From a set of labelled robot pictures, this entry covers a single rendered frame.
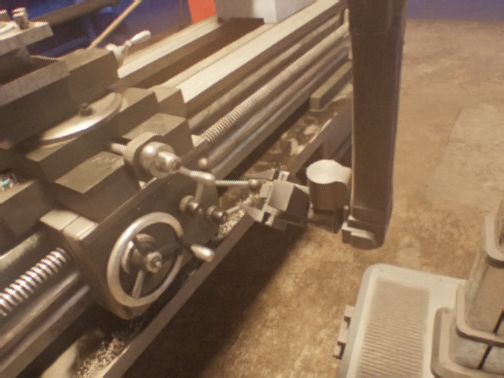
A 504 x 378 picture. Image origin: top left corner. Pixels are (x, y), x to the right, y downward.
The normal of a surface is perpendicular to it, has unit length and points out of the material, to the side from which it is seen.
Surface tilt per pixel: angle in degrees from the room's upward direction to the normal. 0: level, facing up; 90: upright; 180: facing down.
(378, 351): 0
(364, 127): 94
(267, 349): 0
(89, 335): 0
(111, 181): 90
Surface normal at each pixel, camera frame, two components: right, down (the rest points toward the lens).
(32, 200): 0.83, 0.24
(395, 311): -0.14, -0.78
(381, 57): -0.35, 0.72
